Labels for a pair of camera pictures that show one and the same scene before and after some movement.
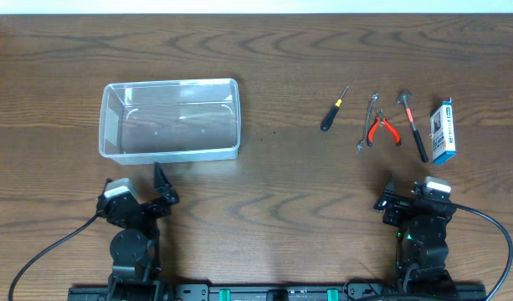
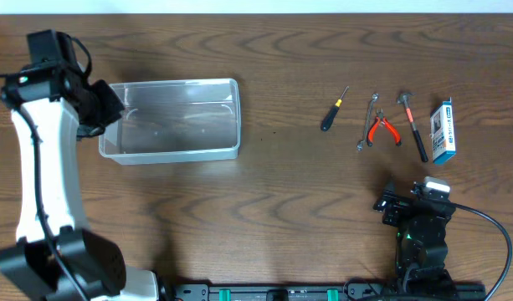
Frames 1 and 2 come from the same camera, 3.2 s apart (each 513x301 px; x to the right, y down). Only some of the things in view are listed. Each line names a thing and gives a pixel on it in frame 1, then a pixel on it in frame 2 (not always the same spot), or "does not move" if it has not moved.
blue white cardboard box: [443, 134] does not move
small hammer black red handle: [418, 142] does not move
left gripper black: [167, 193] -> [110, 109]
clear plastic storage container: [166, 121] does not move
